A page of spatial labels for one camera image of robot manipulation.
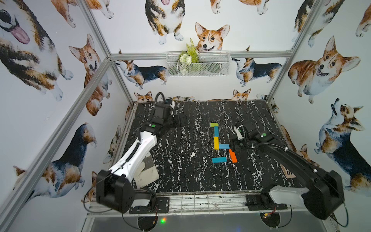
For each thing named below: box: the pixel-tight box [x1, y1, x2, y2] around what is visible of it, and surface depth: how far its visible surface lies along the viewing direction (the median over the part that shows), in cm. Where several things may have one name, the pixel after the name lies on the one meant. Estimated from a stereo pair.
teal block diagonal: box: [211, 156, 228, 164], surface depth 92 cm
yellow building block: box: [214, 136, 220, 150], surface depth 97 cm
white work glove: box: [133, 151, 160, 189], surface depth 86 cm
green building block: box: [210, 122, 219, 128], surface depth 109 cm
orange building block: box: [228, 148, 238, 163], surface depth 92 cm
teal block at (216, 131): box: [214, 126, 219, 137], surface depth 105 cm
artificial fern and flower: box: [178, 37, 200, 75], surface depth 84 cm
